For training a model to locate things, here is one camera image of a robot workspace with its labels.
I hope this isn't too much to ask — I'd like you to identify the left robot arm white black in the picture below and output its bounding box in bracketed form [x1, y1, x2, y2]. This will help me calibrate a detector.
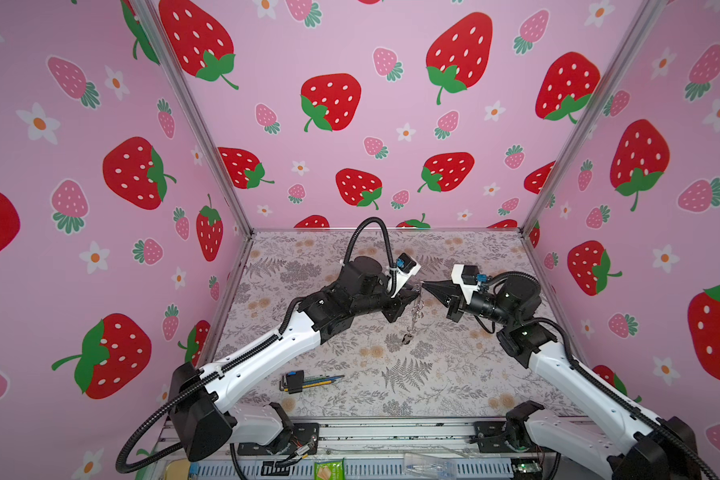
[115, 217, 420, 474]

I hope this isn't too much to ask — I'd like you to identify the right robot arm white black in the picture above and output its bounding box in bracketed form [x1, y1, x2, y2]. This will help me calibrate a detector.
[422, 264, 717, 479]

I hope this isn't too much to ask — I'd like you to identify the clear plastic bag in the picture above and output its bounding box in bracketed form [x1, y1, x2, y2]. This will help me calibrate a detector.
[403, 452, 458, 480]

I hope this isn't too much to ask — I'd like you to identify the green packet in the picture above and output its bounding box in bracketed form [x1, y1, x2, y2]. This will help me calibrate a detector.
[313, 459, 346, 480]

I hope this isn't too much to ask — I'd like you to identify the yellow sponge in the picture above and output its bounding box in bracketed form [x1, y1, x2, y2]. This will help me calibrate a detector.
[161, 460, 191, 480]

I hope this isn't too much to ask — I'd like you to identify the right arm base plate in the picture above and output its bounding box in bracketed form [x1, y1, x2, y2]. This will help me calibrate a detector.
[468, 418, 550, 454]

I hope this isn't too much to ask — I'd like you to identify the aluminium rail frame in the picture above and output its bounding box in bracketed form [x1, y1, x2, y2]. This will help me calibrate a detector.
[149, 416, 655, 480]

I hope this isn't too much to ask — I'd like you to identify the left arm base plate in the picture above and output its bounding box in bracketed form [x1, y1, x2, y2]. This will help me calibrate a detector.
[236, 422, 320, 456]

